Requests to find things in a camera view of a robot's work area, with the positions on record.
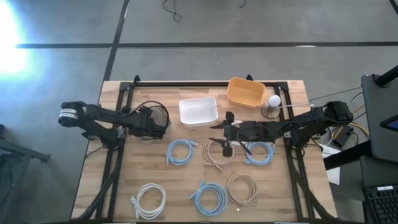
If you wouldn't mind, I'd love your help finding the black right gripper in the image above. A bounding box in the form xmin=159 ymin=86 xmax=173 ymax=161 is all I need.
xmin=208 ymin=111 xmax=261 ymax=158

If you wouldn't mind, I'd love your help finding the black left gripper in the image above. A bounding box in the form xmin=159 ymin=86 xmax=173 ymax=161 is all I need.
xmin=127 ymin=108 xmax=165 ymax=140

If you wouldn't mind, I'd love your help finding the beige cable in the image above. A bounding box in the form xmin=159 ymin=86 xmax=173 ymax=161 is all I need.
xmin=226 ymin=173 xmax=259 ymax=208
xmin=201 ymin=139 xmax=234 ymax=172

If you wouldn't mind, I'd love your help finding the light blue cable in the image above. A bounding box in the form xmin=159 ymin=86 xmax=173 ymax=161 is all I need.
xmin=189 ymin=179 xmax=228 ymax=217
xmin=165 ymin=139 xmax=198 ymax=166
xmin=243 ymin=141 xmax=277 ymax=166

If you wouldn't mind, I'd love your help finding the grey round container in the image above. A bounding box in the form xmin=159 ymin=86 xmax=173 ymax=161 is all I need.
xmin=151 ymin=107 xmax=170 ymax=129

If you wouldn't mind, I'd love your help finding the white plastic bin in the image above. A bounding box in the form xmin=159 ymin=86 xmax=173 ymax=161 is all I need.
xmin=178 ymin=96 xmax=219 ymax=128

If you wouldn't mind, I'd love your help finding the orange plastic bin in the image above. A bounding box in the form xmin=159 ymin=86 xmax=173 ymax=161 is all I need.
xmin=226 ymin=77 xmax=267 ymax=110

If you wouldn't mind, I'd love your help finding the white bulb on brass base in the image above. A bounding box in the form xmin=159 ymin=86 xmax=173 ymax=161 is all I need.
xmin=261 ymin=94 xmax=282 ymax=119

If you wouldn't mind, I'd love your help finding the white paper sheet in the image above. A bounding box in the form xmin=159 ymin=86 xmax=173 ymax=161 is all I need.
xmin=320 ymin=144 xmax=341 ymax=186

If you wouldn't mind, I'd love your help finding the black power adapter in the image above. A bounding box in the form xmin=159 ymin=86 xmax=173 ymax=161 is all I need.
xmin=332 ymin=125 xmax=354 ymax=147

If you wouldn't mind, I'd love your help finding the black stand bar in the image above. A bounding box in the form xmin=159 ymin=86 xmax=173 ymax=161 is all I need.
xmin=323 ymin=139 xmax=373 ymax=170

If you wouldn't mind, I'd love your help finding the dark grey metal stand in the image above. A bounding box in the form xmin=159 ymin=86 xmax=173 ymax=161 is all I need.
xmin=0 ymin=124 xmax=51 ymax=224

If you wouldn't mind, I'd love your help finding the dark grey desk panel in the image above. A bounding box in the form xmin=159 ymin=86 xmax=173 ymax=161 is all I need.
xmin=360 ymin=73 xmax=398 ymax=163

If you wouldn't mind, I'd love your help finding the tablet with blue screen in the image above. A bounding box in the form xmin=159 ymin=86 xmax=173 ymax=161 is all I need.
xmin=379 ymin=114 xmax=398 ymax=132

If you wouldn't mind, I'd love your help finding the black pole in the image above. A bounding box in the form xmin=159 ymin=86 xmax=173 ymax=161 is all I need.
xmin=373 ymin=65 xmax=398 ymax=87

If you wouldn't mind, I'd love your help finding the black keyboard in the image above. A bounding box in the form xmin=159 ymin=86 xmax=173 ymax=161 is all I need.
xmin=362 ymin=183 xmax=398 ymax=224

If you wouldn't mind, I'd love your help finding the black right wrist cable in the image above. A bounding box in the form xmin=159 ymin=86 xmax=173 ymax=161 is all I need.
xmin=236 ymin=124 xmax=253 ymax=156

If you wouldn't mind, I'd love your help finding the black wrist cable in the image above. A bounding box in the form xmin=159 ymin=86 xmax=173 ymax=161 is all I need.
xmin=130 ymin=100 xmax=171 ymax=131
xmin=236 ymin=124 xmax=253 ymax=156

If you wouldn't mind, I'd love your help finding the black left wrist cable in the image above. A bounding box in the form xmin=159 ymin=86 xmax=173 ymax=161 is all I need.
xmin=130 ymin=100 xmax=171 ymax=131

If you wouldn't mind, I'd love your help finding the black aluminium table frame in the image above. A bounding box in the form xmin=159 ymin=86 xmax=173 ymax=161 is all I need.
xmin=77 ymin=74 xmax=340 ymax=222

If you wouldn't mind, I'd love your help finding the white lamp cable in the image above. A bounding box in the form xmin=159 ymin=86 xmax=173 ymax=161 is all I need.
xmin=278 ymin=103 xmax=315 ymax=109

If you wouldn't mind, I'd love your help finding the black floor cable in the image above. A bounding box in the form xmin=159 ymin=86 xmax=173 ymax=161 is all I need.
xmin=161 ymin=0 xmax=183 ymax=22

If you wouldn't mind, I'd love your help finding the grey floor cable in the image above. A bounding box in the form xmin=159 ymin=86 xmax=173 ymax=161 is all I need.
xmin=308 ymin=86 xmax=363 ymax=102

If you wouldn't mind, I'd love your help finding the yellow cable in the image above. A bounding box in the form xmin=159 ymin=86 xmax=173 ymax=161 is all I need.
xmin=331 ymin=121 xmax=370 ymax=138

